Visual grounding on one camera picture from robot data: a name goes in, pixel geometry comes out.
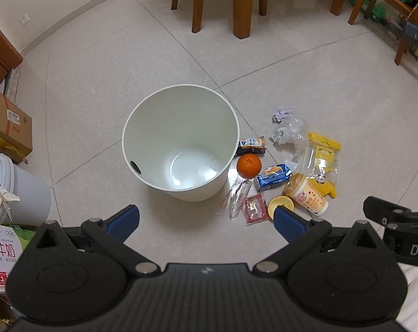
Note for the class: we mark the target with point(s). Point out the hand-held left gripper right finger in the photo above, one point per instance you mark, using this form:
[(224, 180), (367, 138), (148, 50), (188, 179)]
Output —
[(287, 219)]

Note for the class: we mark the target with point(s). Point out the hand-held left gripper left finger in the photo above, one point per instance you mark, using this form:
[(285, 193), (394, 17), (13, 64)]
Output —
[(123, 219)]

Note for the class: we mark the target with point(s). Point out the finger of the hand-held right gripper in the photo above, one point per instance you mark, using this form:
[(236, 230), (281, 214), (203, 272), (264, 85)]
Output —
[(380, 209)]

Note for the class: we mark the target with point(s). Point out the clear wrapper with red print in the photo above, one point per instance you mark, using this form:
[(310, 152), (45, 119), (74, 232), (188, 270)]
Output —
[(237, 199)]

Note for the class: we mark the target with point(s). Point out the white trash bin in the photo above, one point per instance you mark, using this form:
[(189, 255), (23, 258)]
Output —
[(181, 121)]

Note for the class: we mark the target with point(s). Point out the yellow plastic lid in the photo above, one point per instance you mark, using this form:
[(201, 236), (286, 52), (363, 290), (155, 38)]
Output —
[(280, 202)]

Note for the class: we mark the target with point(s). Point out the beige milk tea cup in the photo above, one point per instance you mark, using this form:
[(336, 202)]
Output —
[(307, 195)]

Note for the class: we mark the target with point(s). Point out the small red packet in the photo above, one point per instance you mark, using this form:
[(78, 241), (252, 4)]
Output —
[(255, 211)]

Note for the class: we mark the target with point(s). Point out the blue snack packet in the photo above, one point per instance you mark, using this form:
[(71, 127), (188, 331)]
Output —
[(273, 176)]

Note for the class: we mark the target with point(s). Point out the orange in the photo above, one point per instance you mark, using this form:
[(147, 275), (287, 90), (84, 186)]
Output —
[(249, 166)]

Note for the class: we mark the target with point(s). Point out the yellow stand-up pouch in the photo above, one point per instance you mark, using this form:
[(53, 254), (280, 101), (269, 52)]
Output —
[(324, 147)]

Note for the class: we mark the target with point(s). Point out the dark snack bar wrapper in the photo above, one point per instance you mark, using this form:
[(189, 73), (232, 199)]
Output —
[(250, 146)]

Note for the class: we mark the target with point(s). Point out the clear plastic bag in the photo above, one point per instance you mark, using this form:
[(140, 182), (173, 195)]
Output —
[(288, 131)]

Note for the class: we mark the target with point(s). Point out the white plastic bucket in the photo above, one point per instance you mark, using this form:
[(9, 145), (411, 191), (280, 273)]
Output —
[(26, 193)]

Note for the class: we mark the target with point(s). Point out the crumpled white paper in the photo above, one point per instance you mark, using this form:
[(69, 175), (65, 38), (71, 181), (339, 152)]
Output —
[(283, 113)]

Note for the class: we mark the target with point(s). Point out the white paper scrap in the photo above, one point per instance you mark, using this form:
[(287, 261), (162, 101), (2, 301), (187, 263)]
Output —
[(1, 197)]

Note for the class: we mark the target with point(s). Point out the green and white milk box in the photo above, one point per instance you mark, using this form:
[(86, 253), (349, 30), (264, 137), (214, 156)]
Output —
[(3, 256)]

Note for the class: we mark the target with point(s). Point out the brown cardboard box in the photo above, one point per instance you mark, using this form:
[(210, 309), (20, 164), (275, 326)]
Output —
[(5, 121)]

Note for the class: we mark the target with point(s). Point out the grey case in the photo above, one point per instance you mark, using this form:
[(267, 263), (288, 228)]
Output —
[(416, 34)]

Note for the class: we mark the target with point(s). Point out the green bag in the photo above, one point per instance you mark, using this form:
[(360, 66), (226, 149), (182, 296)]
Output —
[(375, 8)]

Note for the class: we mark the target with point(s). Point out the wooden cabinet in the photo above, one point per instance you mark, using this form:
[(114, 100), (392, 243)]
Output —
[(1, 55)]

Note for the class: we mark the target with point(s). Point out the wooden table leg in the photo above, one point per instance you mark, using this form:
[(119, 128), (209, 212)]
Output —
[(242, 7)]

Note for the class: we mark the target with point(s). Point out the wall socket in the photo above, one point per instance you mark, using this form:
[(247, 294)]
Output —
[(25, 19)]

